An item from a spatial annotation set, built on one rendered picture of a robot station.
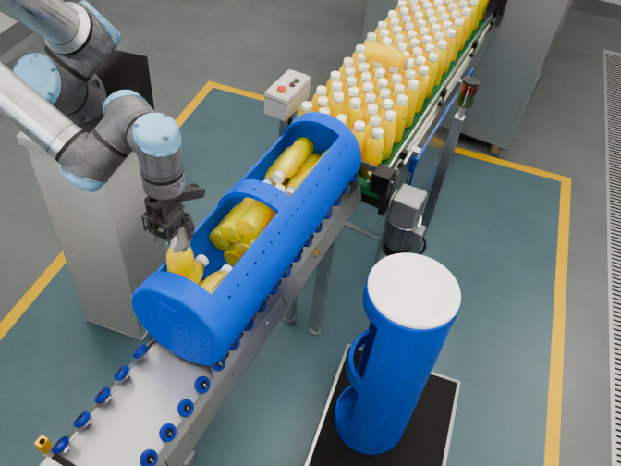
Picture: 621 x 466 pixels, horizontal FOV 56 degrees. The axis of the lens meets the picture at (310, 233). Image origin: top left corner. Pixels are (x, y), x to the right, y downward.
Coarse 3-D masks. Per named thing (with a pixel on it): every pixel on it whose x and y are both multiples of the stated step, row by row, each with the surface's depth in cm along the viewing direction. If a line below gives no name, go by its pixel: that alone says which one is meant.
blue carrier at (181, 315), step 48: (288, 144) 210; (336, 144) 189; (240, 192) 168; (336, 192) 188; (192, 240) 171; (288, 240) 166; (144, 288) 145; (192, 288) 143; (240, 288) 150; (192, 336) 149
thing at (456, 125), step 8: (456, 120) 224; (456, 128) 226; (448, 136) 230; (456, 136) 228; (448, 144) 232; (456, 144) 234; (448, 152) 234; (440, 160) 239; (448, 160) 237; (440, 168) 241; (440, 176) 244; (432, 184) 248; (440, 184) 247; (432, 192) 251; (432, 200) 254; (432, 208) 257; (424, 216) 262; (424, 224) 265; (416, 248) 277
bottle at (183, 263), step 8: (168, 248) 148; (168, 256) 147; (176, 256) 146; (184, 256) 146; (192, 256) 149; (168, 264) 148; (176, 264) 147; (184, 264) 147; (192, 264) 150; (176, 272) 149; (184, 272) 149; (192, 272) 152; (192, 280) 154
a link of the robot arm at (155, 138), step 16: (144, 128) 116; (160, 128) 117; (176, 128) 118; (128, 144) 122; (144, 144) 115; (160, 144) 115; (176, 144) 118; (144, 160) 119; (160, 160) 118; (176, 160) 120; (144, 176) 122; (160, 176) 121; (176, 176) 123
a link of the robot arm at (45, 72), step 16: (48, 48) 171; (32, 64) 169; (48, 64) 168; (64, 64) 171; (32, 80) 170; (48, 80) 169; (64, 80) 172; (80, 80) 176; (48, 96) 170; (64, 96) 175; (80, 96) 183; (64, 112) 184
